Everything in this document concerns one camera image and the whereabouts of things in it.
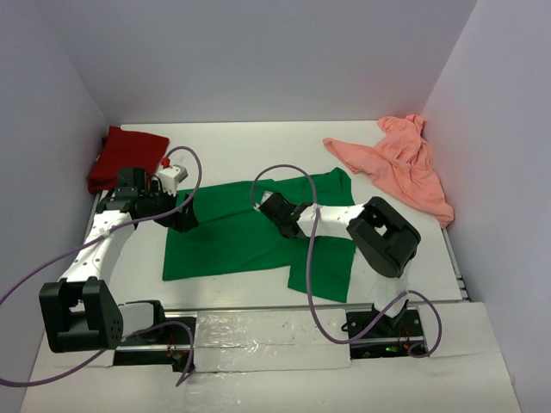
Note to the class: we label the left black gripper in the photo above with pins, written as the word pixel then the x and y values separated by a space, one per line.
pixel 183 220

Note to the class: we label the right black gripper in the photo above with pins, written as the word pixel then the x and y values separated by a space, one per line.
pixel 288 201

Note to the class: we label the green t-shirt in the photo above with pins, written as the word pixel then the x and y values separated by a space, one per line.
pixel 232 238

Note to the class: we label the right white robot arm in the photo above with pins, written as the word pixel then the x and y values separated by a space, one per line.
pixel 386 240

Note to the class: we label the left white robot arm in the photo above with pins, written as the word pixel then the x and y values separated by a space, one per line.
pixel 78 310

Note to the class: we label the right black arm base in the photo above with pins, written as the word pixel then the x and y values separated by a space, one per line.
pixel 384 340

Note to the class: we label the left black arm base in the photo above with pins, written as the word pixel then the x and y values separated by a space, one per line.
pixel 168 345

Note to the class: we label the red folded t-shirt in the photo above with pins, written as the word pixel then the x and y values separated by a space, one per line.
pixel 125 149

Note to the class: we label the salmon pink t-shirt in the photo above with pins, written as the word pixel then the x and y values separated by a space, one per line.
pixel 400 165

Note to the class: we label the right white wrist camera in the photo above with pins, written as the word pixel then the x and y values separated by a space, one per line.
pixel 264 199

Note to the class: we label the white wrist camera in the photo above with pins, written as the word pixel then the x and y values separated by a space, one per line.
pixel 264 199
pixel 170 176

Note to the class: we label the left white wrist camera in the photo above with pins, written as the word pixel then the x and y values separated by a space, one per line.
pixel 170 176

